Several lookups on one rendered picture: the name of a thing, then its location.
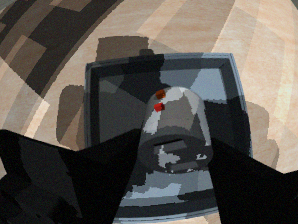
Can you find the dark grey tray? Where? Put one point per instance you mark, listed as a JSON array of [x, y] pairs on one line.
[[115, 95]]

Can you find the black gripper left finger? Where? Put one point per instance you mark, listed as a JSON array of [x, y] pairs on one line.
[[91, 180]]

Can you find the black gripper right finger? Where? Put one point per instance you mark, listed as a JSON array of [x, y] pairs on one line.
[[247, 191]]

